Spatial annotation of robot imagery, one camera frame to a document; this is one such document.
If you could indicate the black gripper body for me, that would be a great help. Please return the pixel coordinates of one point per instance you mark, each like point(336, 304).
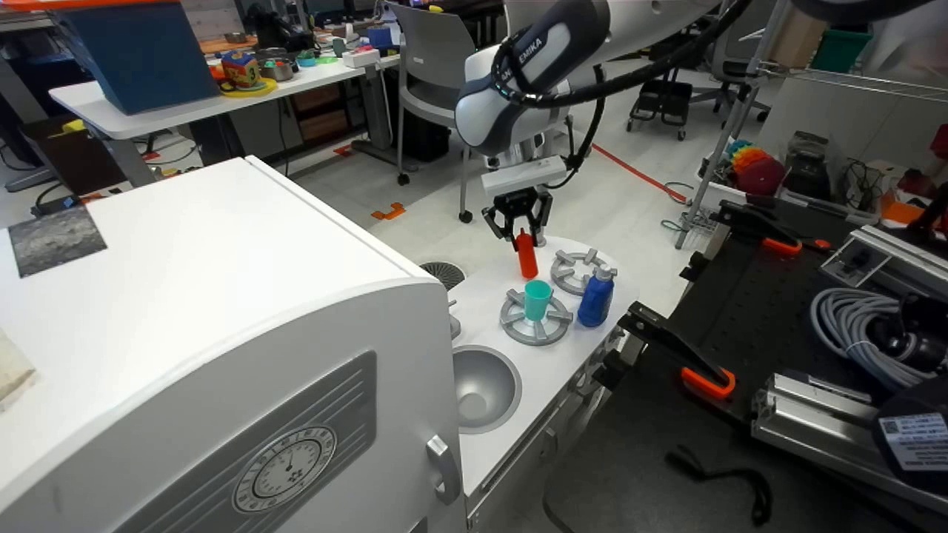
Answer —
point(520, 210)

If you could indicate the red ketchup bottle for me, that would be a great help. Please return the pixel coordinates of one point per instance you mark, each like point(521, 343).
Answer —
point(529, 258)

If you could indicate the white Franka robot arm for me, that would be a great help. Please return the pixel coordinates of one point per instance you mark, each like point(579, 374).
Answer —
point(553, 62)

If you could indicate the teal plastic cup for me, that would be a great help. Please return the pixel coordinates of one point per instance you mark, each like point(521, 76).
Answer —
point(538, 300)

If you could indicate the grey toy stove burner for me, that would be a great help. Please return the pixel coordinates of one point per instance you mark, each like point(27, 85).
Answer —
point(569, 273)
point(517, 327)

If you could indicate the grey toy sink bowl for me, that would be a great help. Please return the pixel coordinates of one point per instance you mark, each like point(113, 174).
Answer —
point(481, 386)

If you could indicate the black orange bar clamp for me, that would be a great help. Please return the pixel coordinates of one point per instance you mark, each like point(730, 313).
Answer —
point(668, 343)
point(760, 227)

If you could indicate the grey four-legged caster chair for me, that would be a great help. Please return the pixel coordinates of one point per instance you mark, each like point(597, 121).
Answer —
point(431, 62)

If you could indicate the black wheeled cart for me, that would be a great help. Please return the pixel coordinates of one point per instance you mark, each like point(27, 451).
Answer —
point(665, 100)

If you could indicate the grey tripod stand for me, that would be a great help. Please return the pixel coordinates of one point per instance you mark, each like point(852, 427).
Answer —
point(727, 139)

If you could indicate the rainbow coloured toy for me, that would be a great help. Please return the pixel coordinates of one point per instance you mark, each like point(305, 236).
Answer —
point(757, 170)

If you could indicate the black table mat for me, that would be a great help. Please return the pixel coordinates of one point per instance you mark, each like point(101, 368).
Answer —
point(750, 315)

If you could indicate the white toy kitchen cabinet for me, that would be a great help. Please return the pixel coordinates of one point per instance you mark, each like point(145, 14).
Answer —
point(225, 327)

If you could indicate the colourful toys on yellow plate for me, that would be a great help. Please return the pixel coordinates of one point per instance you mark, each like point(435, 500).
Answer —
point(241, 72)

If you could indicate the white work table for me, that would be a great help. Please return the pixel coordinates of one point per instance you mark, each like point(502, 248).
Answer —
point(150, 113)

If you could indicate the blue storage bin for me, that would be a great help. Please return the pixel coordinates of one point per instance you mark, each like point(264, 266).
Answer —
point(138, 54)

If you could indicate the black round labelled device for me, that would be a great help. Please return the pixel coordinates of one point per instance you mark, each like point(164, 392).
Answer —
point(912, 435)

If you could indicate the grey picture sticker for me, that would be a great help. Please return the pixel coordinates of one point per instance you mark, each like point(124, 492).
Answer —
point(55, 242)

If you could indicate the silver box with black switch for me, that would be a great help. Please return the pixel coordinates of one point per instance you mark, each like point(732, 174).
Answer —
point(878, 258)

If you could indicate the silver aluminium extrusion rail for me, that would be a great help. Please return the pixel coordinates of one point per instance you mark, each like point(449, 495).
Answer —
point(830, 426)

